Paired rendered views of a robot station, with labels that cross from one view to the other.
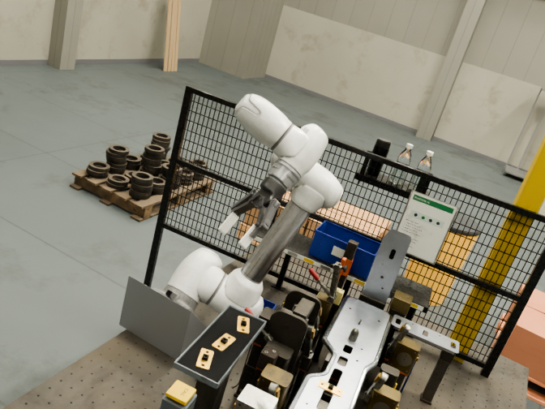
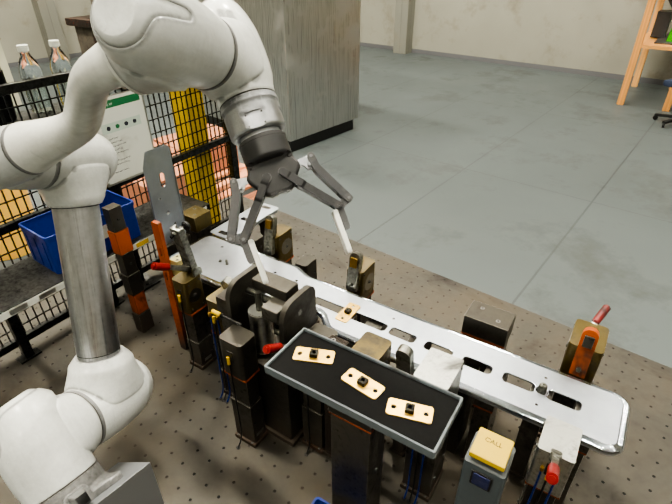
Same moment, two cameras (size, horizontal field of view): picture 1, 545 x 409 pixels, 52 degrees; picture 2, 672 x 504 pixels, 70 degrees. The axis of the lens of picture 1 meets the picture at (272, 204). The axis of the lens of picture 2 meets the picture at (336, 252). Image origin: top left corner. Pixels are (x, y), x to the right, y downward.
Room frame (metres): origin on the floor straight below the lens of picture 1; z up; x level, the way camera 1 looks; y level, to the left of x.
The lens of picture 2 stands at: (1.25, 0.65, 1.88)
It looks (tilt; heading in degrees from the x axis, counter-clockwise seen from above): 32 degrees down; 288
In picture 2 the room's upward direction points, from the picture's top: straight up
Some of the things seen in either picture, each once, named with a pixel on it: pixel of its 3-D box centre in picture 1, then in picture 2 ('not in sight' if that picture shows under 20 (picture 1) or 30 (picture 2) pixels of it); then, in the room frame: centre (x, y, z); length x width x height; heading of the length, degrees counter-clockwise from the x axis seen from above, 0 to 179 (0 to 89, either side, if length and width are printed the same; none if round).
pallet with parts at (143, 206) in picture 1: (150, 169); not in sight; (4.93, 1.20, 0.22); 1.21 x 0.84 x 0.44; 157
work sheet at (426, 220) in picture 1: (423, 227); (123, 137); (2.50, -0.71, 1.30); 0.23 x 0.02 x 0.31; 75
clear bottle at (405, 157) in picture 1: (402, 163); (33, 78); (2.64, -0.54, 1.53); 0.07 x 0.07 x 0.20
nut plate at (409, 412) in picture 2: (205, 357); (409, 409); (1.30, 0.06, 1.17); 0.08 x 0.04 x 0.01; 1
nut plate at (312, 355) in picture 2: (243, 323); (313, 353); (1.52, -0.02, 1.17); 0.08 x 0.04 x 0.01; 8
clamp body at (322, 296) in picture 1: (310, 330); (192, 323); (2.04, -0.30, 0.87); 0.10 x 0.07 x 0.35; 75
